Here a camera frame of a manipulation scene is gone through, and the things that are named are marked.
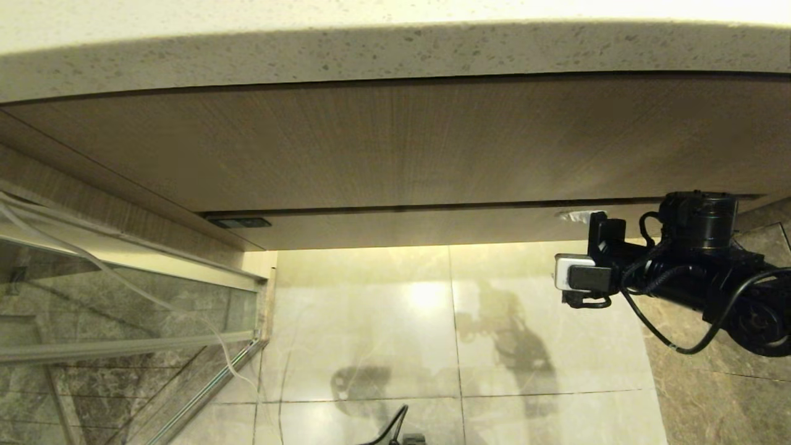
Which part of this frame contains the thin black cable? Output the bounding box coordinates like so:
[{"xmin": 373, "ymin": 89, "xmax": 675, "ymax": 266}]
[{"xmin": 358, "ymin": 404, "xmax": 409, "ymax": 445}]

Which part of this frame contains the dark green label plate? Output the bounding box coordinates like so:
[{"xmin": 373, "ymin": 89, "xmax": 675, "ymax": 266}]
[{"xmin": 207, "ymin": 216, "xmax": 273, "ymax": 231}]

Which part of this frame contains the speckled stone countertop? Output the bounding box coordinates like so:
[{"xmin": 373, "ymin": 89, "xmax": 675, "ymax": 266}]
[{"xmin": 0, "ymin": 0, "xmax": 791, "ymax": 104}]

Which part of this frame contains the glass shower partition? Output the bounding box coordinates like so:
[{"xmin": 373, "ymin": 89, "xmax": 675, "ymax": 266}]
[{"xmin": 0, "ymin": 178, "xmax": 279, "ymax": 445}]

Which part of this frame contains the wooden cabinet side panel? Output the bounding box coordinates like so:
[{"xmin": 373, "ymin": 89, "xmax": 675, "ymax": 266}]
[{"xmin": 0, "ymin": 108, "xmax": 248, "ymax": 268}]

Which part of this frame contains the thin white cable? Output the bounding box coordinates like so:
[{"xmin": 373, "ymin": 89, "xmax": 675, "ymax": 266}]
[{"xmin": 0, "ymin": 187, "xmax": 261, "ymax": 389}]

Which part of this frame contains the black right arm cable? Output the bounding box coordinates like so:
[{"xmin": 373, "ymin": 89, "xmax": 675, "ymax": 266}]
[{"xmin": 618, "ymin": 211, "xmax": 791, "ymax": 355}]

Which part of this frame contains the chrome floor rail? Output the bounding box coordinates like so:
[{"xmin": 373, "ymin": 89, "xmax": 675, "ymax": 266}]
[{"xmin": 145, "ymin": 337, "xmax": 270, "ymax": 445}]

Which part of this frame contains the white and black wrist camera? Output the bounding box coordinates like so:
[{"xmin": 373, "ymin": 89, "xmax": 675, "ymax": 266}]
[{"xmin": 554, "ymin": 253, "xmax": 614, "ymax": 293}]

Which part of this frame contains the wooden vanity drawer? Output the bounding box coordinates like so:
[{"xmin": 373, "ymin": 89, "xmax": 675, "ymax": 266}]
[{"xmin": 201, "ymin": 193, "xmax": 773, "ymax": 252}]

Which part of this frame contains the fixed wooden cabinet front panel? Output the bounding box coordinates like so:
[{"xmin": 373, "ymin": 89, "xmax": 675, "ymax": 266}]
[{"xmin": 3, "ymin": 73, "xmax": 791, "ymax": 214}]

